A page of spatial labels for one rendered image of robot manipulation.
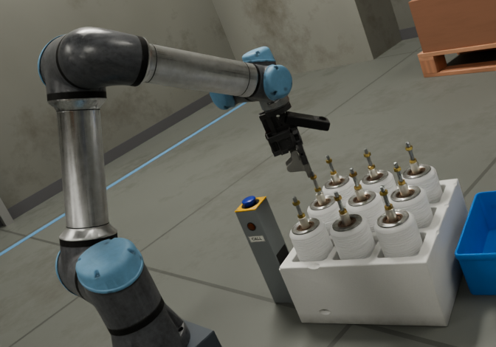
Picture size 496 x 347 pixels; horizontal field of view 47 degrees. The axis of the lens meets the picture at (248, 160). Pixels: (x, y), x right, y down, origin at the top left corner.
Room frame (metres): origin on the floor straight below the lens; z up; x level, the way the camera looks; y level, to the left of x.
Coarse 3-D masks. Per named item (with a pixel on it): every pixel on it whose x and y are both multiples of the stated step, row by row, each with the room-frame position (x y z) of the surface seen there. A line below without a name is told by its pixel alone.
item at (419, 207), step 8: (424, 192) 1.27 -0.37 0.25; (408, 200) 1.25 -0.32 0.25; (416, 200) 1.25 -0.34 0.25; (424, 200) 1.25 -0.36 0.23; (400, 208) 1.26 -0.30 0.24; (408, 208) 1.24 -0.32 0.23; (416, 208) 1.24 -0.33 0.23; (424, 208) 1.25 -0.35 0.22; (416, 216) 1.24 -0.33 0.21; (424, 216) 1.25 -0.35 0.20; (432, 216) 1.26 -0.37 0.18; (424, 224) 1.24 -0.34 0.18
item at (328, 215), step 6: (336, 204) 1.40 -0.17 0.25; (312, 210) 1.41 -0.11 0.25; (318, 210) 1.40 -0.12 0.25; (324, 210) 1.39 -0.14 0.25; (330, 210) 1.38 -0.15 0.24; (336, 210) 1.39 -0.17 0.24; (312, 216) 1.41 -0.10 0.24; (318, 216) 1.39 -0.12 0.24; (324, 216) 1.39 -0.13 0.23; (330, 216) 1.38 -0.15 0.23; (336, 216) 1.39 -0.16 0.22; (324, 222) 1.39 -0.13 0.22; (330, 222) 1.38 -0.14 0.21; (330, 228) 1.38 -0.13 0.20; (330, 234) 1.39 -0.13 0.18
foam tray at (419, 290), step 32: (448, 192) 1.35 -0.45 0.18; (448, 224) 1.25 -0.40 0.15; (288, 256) 1.36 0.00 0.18; (384, 256) 1.22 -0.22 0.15; (416, 256) 1.12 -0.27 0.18; (448, 256) 1.20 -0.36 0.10; (288, 288) 1.32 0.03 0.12; (320, 288) 1.26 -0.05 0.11; (352, 288) 1.21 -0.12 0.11; (384, 288) 1.16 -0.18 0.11; (416, 288) 1.11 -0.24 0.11; (448, 288) 1.15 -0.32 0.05; (320, 320) 1.28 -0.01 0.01; (352, 320) 1.23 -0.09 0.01; (384, 320) 1.18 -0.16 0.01; (416, 320) 1.13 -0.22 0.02; (448, 320) 1.10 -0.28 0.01
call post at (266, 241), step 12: (264, 204) 1.46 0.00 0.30; (240, 216) 1.46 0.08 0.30; (252, 216) 1.44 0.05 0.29; (264, 216) 1.45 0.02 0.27; (264, 228) 1.43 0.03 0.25; (276, 228) 1.47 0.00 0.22; (252, 240) 1.46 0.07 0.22; (264, 240) 1.43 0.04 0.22; (276, 240) 1.45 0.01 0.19; (264, 252) 1.44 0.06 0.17; (276, 252) 1.44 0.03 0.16; (288, 252) 1.48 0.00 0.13; (264, 264) 1.45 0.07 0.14; (276, 264) 1.43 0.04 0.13; (264, 276) 1.46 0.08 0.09; (276, 276) 1.44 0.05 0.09; (276, 288) 1.45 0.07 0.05; (276, 300) 1.46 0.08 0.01; (288, 300) 1.44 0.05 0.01
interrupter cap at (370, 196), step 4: (364, 192) 1.39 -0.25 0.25; (368, 192) 1.38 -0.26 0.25; (372, 192) 1.37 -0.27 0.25; (352, 196) 1.39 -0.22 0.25; (368, 196) 1.36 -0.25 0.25; (372, 196) 1.34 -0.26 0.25; (348, 200) 1.38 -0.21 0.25; (352, 200) 1.37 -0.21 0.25; (356, 200) 1.37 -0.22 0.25; (364, 200) 1.35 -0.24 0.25; (368, 200) 1.33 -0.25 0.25; (372, 200) 1.33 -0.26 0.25; (348, 204) 1.36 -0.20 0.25; (352, 204) 1.35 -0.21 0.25; (356, 204) 1.34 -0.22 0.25; (360, 204) 1.33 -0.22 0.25; (364, 204) 1.32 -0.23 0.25
